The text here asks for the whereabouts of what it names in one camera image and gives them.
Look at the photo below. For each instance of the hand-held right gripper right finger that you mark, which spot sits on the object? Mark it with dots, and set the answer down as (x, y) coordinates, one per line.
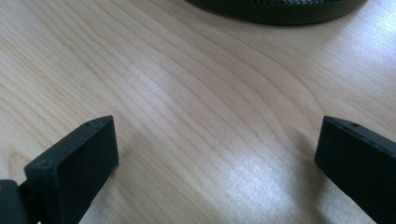
(358, 168)

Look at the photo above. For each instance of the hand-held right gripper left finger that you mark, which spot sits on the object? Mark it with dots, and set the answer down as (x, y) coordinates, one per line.
(74, 168)

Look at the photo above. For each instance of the black mesh basket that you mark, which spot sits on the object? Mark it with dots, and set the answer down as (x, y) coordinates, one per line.
(280, 12)

